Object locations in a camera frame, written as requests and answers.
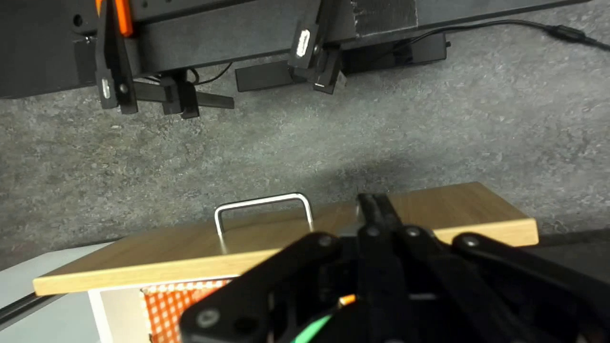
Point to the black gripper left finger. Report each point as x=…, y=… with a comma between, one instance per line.
x=287, y=297

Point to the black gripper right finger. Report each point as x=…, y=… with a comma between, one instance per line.
x=484, y=292

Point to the wooden front white drawer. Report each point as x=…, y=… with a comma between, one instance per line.
x=160, y=254

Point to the orange patterned basket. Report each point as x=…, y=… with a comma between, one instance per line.
x=165, y=311

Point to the black perforated mounting table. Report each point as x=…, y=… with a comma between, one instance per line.
x=255, y=38

